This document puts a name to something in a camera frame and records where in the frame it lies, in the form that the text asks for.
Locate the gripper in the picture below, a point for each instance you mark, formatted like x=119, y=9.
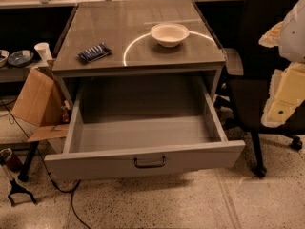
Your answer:
x=294, y=35

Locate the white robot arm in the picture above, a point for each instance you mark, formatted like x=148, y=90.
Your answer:
x=288, y=35

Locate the grey drawer cabinet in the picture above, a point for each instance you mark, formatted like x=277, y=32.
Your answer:
x=138, y=68

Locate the open grey top drawer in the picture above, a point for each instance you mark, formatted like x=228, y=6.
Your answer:
x=106, y=135

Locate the black office chair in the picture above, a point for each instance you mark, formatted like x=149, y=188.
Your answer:
x=247, y=76

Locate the white paper cup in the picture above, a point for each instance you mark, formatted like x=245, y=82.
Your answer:
x=43, y=50

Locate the brown cardboard box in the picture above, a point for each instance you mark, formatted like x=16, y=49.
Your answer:
x=40, y=103

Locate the dark blue plate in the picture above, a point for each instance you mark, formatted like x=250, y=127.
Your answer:
x=21, y=58

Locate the black table leg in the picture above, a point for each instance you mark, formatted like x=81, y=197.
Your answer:
x=23, y=175

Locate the grey side shelf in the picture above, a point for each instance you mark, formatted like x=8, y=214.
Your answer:
x=11, y=74

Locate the white bowl at left edge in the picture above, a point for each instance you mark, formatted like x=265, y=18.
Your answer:
x=3, y=57

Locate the black grabber tool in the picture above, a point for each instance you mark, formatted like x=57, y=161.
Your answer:
x=5, y=156

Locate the black drawer handle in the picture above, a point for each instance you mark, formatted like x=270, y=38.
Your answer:
x=149, y=163

